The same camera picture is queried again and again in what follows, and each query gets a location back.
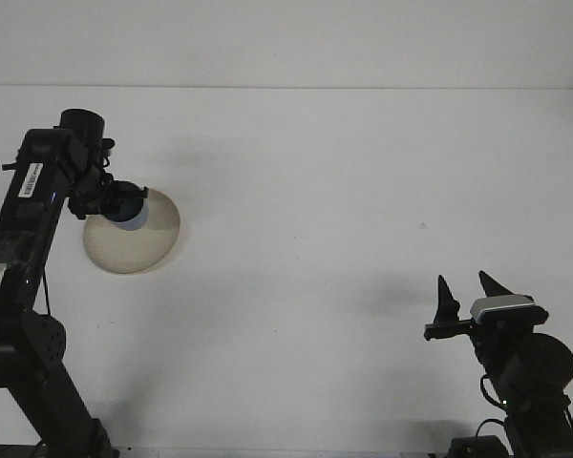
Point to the pale blue cup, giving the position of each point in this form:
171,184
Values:
138,222

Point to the pale round plate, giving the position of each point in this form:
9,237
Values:
133,253

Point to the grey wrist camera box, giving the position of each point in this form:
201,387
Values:
508,307

